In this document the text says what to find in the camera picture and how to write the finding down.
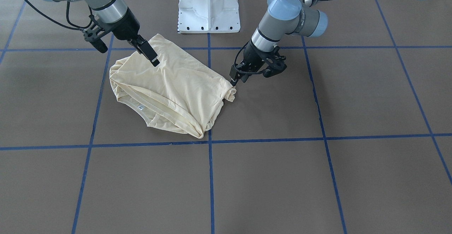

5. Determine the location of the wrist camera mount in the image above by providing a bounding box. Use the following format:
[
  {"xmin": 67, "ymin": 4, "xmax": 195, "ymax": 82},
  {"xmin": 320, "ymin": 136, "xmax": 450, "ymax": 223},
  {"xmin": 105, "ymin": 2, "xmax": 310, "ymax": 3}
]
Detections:
[
  {"xmin": 82, "ymin": 22, "xmax": 108, "ymax": 53},
  {"xmin": 262, "ymin": 46, "xmax": 287, "ymax": 78}
]

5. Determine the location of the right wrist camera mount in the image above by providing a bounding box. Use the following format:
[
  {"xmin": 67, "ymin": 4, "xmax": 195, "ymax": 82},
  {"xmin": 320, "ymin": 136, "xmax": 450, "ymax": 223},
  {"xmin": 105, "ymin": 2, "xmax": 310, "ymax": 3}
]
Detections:
[{"xmin": 82, "ymin": 22, "xmax": 108, "ymax": 53}]

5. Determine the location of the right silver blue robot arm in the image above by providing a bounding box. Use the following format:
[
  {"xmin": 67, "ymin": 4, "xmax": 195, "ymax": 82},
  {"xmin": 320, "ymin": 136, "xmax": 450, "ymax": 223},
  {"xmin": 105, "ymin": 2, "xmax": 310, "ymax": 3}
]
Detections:
[{"xmin": 44, "ymin": 0, "xmax": 160, "ymax": 66}]

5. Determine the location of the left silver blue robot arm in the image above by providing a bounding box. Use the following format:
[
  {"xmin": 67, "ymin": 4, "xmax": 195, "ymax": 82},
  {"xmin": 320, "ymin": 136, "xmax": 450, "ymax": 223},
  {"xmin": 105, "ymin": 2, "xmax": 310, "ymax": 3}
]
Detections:
[{"xmin": 230, "ymin": 0, "xmax": 333, "ymax": 86}]

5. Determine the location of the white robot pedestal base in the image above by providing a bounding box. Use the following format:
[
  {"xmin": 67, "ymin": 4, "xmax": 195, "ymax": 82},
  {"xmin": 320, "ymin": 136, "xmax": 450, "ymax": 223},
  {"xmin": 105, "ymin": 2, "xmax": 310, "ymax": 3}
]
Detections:
[{"xmin": 177, "ymin": 0, "xmax": 241, "ymax": 34}]

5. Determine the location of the cream long-sleeve printed shirt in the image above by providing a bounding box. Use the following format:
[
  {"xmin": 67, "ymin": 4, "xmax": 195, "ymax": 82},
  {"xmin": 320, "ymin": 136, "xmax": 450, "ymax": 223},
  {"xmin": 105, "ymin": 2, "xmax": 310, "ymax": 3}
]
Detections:
[{"xmin": 109, "ymin": 34, "xmax": 236, "ymax": 139}]

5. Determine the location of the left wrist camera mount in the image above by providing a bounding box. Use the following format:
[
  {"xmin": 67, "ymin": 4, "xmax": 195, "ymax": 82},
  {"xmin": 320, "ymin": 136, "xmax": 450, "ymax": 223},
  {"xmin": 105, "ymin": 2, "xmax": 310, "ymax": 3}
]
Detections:
[{"xmin": 262, "ymin": 46, "xmax": 287, "ymax": 78}]

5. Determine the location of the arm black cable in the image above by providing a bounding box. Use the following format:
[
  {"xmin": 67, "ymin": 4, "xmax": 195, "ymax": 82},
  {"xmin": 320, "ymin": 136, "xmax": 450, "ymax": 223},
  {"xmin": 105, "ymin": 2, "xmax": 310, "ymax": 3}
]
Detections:
[
  {"xmin": 233, "ymin": 41, "xmax": 265, "ymax": 76},
  {"xmin": 6, "ymin": 0, "xmax": 94, "ymax": 31}
]

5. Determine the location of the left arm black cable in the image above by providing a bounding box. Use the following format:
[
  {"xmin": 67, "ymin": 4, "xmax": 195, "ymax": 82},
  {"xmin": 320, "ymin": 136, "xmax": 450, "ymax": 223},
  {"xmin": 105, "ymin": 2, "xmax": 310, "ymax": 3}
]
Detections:
[{"xmin": 233, "ymin": 41, "xmax": 265, "ymax": 76}]

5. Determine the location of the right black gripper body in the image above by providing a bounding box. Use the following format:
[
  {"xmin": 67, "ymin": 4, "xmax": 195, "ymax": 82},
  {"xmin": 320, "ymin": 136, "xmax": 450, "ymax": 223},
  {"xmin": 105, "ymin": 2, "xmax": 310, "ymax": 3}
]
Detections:
[{"xmin": 111, "ymin": 8, "xmax": 142, "ymax": 46}]

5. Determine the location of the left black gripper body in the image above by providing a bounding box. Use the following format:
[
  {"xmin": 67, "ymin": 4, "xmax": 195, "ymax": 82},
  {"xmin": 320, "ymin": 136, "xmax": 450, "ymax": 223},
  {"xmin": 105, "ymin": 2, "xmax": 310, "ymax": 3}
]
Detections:
[{"xmin": 240, "ymin": 41, "xmax": 266, "ymax": 74}]

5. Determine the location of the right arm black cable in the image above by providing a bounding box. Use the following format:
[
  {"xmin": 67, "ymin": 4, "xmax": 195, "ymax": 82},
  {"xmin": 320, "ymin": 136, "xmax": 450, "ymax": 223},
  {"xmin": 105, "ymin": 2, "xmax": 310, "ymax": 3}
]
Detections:
[{"xmin": 6, "ymin": 0, "xmax": 94, "ymax": 31}]

